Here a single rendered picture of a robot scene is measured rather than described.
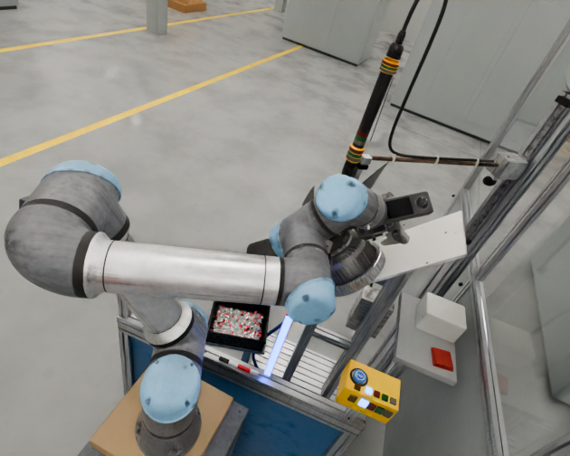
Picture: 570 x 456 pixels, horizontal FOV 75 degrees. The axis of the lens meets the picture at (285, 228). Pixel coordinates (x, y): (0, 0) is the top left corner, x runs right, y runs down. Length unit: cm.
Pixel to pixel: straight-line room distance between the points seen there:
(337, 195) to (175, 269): 27
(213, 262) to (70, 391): 182
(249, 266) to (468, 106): 635
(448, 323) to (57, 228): 141
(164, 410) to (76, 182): 46
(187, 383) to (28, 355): 169
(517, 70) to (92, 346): 620
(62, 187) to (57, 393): 174
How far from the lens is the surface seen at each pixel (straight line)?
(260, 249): 150
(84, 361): 237
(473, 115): 680
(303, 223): 64
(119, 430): 106
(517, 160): 152
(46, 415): 227
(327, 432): 150
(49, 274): 58
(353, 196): 59
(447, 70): 665
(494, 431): 143
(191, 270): 54
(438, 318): 164
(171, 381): 85
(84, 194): 66
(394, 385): 122
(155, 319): 84
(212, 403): 108
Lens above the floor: 202
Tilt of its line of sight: 39 degrees down
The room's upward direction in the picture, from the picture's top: 17 degrees clockwise
